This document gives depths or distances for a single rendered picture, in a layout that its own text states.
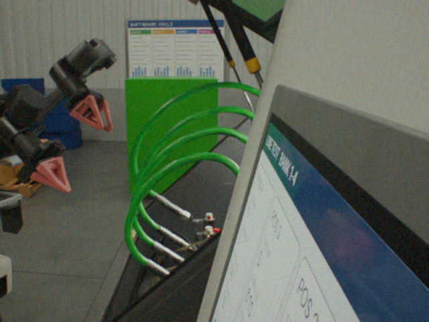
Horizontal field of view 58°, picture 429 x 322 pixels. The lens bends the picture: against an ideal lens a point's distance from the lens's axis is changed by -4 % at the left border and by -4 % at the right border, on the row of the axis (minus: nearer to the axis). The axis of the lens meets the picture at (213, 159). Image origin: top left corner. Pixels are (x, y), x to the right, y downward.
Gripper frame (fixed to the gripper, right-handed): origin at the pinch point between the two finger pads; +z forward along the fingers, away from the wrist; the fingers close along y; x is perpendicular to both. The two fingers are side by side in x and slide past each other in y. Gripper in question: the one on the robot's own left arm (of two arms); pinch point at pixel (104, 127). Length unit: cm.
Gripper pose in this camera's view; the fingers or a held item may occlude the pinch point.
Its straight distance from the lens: 98.4
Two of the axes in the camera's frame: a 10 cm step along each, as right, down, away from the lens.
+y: 1.9, 0.1, 9.8
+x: -7.5, 6.5, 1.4
